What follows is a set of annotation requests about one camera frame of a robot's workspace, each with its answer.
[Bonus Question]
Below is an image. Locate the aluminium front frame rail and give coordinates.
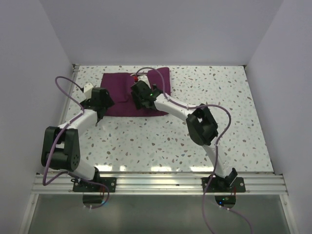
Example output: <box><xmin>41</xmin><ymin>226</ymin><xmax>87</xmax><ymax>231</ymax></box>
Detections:
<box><xmin>31</xmin><ymin>172</ymin><xmax>288</xmax><ymax>195</ymax></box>

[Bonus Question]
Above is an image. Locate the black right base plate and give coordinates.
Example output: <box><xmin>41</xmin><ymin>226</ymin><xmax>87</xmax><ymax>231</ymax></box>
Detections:
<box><xmin>206</xmin><ymin>177</ymin><xmax>246</xmax><ymax>193</ymax></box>

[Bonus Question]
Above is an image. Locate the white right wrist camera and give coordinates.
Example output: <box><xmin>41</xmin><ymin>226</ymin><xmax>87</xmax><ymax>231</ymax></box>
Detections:
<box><xmin>132</xmin><ymin>74</ymin><xmax>149</xmax><ymax>85</ymax></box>

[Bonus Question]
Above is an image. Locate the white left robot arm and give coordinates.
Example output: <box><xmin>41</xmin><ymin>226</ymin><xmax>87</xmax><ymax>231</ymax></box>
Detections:
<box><xmin>41</xmin><ymin>88</ymin><xmax>114</xmax><ymax>192</ymax></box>

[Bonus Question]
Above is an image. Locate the purple surgical cloth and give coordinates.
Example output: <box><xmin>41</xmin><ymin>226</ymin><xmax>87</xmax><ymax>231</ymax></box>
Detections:
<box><xmin>100</xmin><ymin>67</ymin><xmax>171</xmax><ymax>117</ymax></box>

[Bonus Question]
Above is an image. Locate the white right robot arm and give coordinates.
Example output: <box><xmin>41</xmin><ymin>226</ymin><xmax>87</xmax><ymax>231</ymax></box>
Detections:
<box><xmin>131</xmin><ymin>80</ymin><xmax>237</xmax><ymax>192</ymax></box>

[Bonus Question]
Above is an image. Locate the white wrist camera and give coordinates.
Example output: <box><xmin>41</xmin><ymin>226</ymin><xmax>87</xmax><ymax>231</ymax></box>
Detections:
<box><xmin>83</xmin><ymin>82</ymin><xmax>94</xmax><ymax>95</ymax></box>
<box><xmin>132</xmin><ymin>74</ymin><xmax>149</xmax><ymax>85</ymax></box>

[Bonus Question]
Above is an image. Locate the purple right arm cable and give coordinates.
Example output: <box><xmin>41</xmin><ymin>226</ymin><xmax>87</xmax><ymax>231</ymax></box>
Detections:
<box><xmin>136</xmin><ymin>67</ymin><xmax>254</xmax><ymax>234</ymax></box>

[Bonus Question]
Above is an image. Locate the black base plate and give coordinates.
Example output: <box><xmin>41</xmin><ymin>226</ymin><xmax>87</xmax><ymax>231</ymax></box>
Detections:
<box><xmin>71</xmin><ymin>177</ymin><xmax>117</xmax><ymax>193</ymax></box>
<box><xmin>206</xmin><ymin>177</ymin><xmax>246</xmax><ymax>193</ymax></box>

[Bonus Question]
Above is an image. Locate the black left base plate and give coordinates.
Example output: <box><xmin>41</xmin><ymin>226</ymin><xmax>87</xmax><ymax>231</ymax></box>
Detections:
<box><xmin>71</xmin><ymin>177</ymin><xmax>117</xmax><ymax>193</ymax></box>

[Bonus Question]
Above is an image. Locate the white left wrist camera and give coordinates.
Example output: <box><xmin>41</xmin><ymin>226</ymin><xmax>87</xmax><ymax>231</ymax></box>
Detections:
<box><xmin>83</xmin><ymin>82</ymin><xmax>94</xmax><ymax>95</ymax></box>

